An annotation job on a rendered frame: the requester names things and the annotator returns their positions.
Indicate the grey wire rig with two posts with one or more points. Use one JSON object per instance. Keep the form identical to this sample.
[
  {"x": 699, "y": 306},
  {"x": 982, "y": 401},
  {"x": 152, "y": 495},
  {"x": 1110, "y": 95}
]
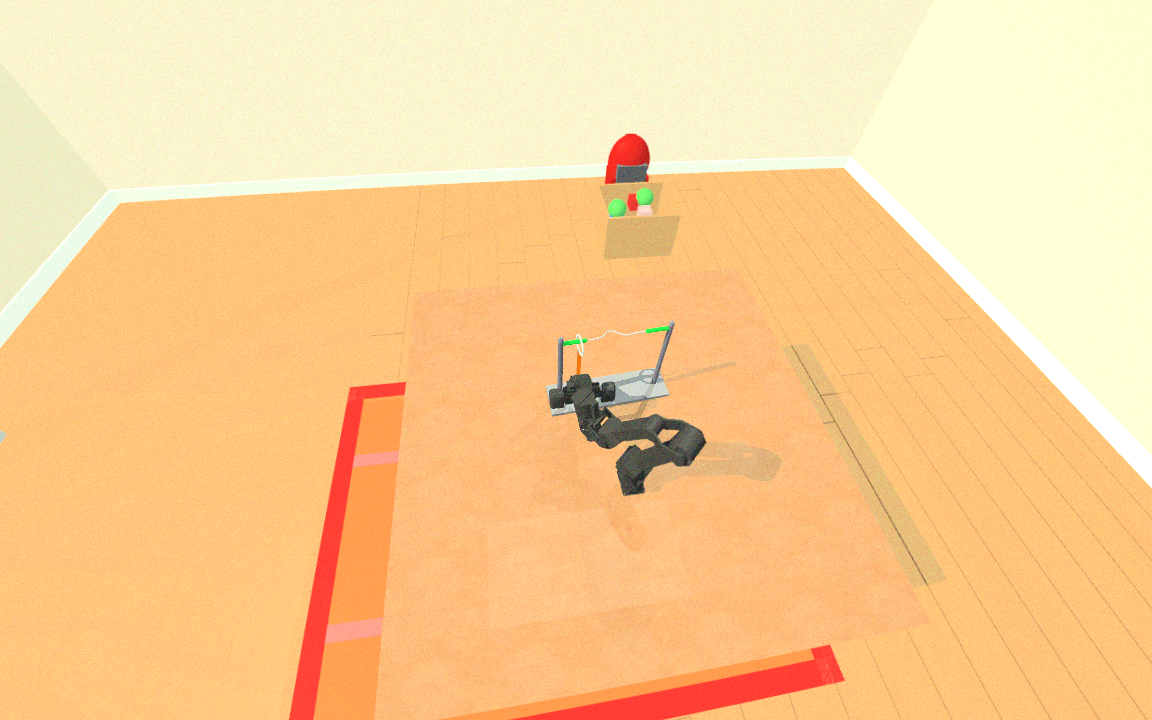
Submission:
[{"x": 630, "y": 386}]

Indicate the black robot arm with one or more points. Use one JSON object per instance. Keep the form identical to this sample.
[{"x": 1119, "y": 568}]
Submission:
[{"x": 635, "y": 464}]

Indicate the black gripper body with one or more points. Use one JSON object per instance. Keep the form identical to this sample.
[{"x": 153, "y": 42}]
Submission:
[{"x": 557, "y": 397}]

